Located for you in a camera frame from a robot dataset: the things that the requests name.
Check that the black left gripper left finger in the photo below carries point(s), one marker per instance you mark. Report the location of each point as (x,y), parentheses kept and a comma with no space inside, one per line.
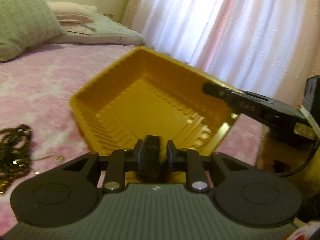
(133,154)

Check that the green checkered cushion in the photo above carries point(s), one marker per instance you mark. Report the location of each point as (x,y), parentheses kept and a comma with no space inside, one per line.
(25,24)

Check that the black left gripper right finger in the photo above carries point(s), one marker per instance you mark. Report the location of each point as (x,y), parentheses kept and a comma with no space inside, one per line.
(174,154)

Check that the yellow plastic tray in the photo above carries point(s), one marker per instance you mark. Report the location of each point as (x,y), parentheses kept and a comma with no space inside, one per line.
(146,93)

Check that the white pink sheer curtain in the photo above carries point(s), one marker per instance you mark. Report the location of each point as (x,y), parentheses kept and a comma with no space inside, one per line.
(269,47)

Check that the folded pink towels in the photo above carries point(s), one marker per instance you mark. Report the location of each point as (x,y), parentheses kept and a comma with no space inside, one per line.
(73,17)

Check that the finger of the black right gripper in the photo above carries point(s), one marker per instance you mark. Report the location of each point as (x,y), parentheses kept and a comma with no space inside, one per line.
(229,96)

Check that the grey green folded quilt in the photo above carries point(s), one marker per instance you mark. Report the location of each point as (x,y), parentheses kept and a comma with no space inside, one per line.
(104,31)

